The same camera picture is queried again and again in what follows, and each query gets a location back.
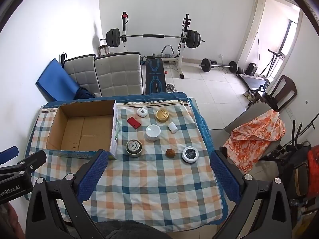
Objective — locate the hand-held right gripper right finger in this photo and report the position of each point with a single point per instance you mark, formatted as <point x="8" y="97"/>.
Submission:
<point x="225" y="176"/>

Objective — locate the blue foam mat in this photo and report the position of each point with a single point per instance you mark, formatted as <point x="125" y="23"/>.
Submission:
<point x="54" y="79"/>

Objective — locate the black weight bench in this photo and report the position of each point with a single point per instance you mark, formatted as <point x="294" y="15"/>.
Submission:
<point x="155" y="77"/>

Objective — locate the metal perforated lid tin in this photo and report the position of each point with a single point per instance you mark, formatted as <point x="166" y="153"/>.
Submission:
<point x="133" y="147"/>

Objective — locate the dark blue cloth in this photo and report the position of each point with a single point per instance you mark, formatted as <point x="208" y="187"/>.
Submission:
<point x="83" y="93"/>

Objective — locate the white barbell rack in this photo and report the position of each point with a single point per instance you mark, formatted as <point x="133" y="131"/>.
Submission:
<point x="180" y="59"/>

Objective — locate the black tripod stands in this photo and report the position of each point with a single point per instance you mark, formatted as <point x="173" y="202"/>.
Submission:
<point x="294" y="139"/>

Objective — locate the grey chair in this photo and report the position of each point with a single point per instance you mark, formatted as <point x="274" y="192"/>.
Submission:
<point x="249" y="114"/>

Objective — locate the white jar with black lid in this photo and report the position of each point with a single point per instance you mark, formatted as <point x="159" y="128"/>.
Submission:
<point x="190" y="153"/>

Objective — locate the red case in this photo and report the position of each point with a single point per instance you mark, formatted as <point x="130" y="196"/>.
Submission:
<point x="133" y="122"/>

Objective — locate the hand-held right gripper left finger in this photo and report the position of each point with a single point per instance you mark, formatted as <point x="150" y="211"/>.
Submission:
<point x="93" y="171"/>

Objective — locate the brown walnut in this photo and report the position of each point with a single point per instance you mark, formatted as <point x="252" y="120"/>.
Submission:
<point x="170" y="153"/>

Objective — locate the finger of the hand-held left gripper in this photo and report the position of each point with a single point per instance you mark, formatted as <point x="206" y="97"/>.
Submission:
<point x="8" y="154"/>
<point x="30" y="163"/>

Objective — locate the black treadmill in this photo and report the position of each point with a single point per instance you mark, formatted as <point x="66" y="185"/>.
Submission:
<point x="251" y="82"/>

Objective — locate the round gold tin lid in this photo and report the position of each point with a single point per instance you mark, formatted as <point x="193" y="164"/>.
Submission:
<point x="162" y="115"/>

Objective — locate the white shoes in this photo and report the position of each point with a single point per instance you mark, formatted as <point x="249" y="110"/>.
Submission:
<point x="248" y="95"/>

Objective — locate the black box appliance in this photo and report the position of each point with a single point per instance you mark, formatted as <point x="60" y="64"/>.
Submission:
<point x="252" y="69"/>

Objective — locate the chrome dumbbell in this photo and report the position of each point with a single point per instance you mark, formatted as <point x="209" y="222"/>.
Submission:
<point x="171" y="88"/>

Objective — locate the dark wooden chair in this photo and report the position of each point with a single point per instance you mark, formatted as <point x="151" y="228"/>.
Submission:
<point x="286" y="87"/>

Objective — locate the small white square device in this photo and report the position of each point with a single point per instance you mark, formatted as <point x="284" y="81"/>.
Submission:
<point x="141" y="112"/>

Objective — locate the short barbell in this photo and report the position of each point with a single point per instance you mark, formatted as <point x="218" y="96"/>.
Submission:
<point x="205" y="65"/>

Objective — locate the orange floral cloth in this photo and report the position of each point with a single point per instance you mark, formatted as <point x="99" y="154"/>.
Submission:
<point x="251" y="134"/>

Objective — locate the white quilted cushion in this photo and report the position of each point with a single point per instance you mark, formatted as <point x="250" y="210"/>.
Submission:
<point x="82" y="72"/>
<point x="119" y="74"/>

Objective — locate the small wooden stool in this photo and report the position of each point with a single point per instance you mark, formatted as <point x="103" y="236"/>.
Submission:
<point x="103" y="49"/>

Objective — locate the white door frame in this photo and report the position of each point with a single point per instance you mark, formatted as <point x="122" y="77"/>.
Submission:
<point x="251" y="29"/>

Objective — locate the white round jar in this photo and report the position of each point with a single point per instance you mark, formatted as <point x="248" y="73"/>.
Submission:
<point x="153" y="131"/>

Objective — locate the red bag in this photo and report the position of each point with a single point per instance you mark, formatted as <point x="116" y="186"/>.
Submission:
<point x="314" y="169"/>

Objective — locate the cardboard box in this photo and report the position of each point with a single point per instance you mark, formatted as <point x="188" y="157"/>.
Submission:
<point x="82" y="132"/>

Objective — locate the long barbell with black plates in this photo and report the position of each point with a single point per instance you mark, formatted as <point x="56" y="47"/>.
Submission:
<point x="149" y="35"/>

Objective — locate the plaid blanket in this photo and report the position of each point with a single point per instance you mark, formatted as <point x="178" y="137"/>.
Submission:
<point x="154" y="184"/>

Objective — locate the small white cylinder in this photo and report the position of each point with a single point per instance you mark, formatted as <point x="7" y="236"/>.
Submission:
<point x="172" y="127"/>

